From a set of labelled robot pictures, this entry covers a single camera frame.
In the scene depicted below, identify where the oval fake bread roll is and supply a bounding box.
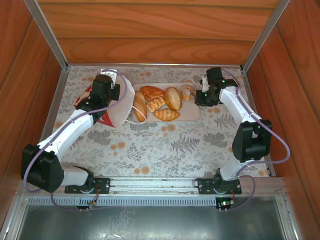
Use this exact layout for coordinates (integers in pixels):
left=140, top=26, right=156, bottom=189
left=164, top=86, right=183, bottom=112

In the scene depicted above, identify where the grey slotted cable duct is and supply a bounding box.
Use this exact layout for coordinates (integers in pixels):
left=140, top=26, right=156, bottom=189
left=24, top=195, right=218, bottom=208

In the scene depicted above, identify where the large fake croissant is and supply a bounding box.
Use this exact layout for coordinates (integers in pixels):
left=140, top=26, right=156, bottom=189
left=152, top=107, right=181, bottom=122

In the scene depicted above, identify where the glazed brown fake pastry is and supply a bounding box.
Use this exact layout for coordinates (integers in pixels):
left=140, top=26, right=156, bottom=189
left=139, top=85, right=165, bottom=102

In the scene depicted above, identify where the aluminium frame bar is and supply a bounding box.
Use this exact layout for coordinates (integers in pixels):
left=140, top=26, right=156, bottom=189
left=274, top=196, right=301, bottom=240
left=0, top=196, right=28, bottom=240

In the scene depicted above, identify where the lattice fake pastry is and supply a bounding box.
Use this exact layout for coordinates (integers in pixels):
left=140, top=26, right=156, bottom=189
left=146, top=96, right=167, bottom=113

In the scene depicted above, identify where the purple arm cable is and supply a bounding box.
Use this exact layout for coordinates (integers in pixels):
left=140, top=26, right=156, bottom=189
left=219, top=68, right=292, bottom=213
left=22, top=69, right=129, bottom=212

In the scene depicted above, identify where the floral patterned tablecloth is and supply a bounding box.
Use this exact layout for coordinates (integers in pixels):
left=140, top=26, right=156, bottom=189
left=31, top=64, right=273, bottom=178

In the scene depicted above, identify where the black controller board green light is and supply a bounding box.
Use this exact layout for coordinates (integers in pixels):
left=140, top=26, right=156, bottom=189
left=216, top=196, right=236, bottom=213

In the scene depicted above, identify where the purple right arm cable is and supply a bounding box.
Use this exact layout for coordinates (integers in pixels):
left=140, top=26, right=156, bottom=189
left=219, top=68, right=292, bottom=213

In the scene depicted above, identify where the aluminium table edge rail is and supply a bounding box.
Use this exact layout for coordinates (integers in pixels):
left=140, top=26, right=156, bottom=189
left=27, top=68, right=70, bottom=177
left=66, top=62, right=243, bottom=70
left=241, top=68, right=277, bottom=177

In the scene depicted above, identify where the grey metal sheet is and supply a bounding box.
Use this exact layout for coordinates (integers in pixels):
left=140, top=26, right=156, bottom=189
left=14, top=197, right=288, bottom=240

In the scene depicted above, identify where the pale ring-shaped fake bread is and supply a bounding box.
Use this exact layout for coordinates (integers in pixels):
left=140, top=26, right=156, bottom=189
left=181, top=85, right=194, bottom=101

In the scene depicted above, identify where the aluminium frame post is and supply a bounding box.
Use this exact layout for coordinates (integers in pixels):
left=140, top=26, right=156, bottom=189
left=23, top=0, right=70, bottom=72
left=239, top=0, right=292, bottom=73

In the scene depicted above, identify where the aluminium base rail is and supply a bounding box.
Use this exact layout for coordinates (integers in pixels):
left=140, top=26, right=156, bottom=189
left=16, top=174, right=288, bottom=199

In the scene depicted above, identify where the small black connector board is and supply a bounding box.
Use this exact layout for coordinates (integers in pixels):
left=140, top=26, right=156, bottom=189
left=74, top=193, right=101, bottom=213

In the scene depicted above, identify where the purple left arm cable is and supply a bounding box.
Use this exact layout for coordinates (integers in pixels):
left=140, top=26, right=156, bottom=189
left=22, top=69, right=129, bottom=212

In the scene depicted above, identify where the red and white paper bag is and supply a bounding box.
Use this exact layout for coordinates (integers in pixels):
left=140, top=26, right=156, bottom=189
left=73, top=68, right=147, bottom=129

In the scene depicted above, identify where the beige plastic tray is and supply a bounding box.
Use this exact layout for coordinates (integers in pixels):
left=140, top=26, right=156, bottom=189
left=131, top=82, right=202, bottom=123

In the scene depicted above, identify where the long fake baguette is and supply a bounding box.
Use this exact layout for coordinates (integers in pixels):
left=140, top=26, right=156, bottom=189
left=133, top=90, right=148, bottom=123

